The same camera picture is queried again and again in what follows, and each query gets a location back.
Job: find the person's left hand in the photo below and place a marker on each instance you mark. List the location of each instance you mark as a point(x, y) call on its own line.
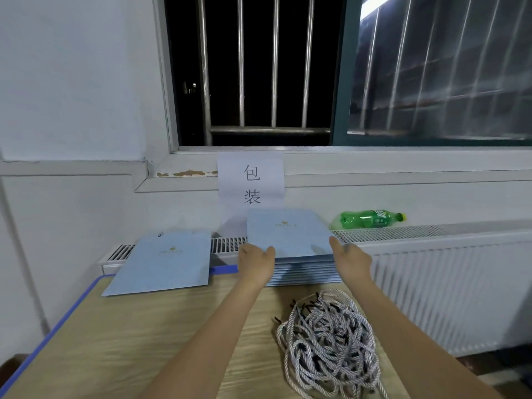
point(256, 266)

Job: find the person's right hand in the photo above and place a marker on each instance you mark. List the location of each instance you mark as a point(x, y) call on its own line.
point(353, 266)

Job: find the crown-print light blue paper bag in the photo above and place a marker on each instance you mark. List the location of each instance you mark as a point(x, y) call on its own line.
point(158, 266)
point(287, 232)

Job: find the person's right forearm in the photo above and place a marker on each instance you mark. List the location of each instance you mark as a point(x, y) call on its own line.
point(407, 353)

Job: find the person's left forearm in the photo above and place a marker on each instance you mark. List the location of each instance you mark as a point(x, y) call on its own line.
point(208, 353)

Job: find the green plastic bottle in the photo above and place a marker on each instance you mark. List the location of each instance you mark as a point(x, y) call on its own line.
point(370, 219)

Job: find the white paper sign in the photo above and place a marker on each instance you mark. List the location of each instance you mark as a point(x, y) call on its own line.
point(229, 212)

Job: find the metal window grille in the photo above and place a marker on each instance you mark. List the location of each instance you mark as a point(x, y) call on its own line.
point(266, 128)

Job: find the blue-edged wooden desk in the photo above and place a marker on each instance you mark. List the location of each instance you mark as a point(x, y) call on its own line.
point(125, 345)

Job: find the teal framed sliding window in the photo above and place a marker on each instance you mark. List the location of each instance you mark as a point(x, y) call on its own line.
point(440, 70)

